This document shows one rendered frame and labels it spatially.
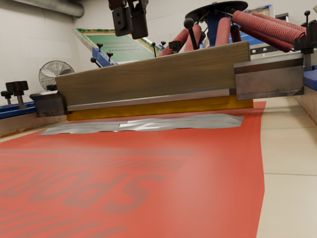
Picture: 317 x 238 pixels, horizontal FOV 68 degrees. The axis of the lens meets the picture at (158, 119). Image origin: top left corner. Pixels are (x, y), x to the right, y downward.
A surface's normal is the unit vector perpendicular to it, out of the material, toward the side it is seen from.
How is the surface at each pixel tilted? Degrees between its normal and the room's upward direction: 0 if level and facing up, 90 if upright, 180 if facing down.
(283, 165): 0
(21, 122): 90
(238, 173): 0
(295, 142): 0
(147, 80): 90
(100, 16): 90
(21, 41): 90
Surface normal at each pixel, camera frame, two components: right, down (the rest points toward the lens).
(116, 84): -0.41, 0.21
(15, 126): 0.90, -0.06
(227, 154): -0.14, -0.98
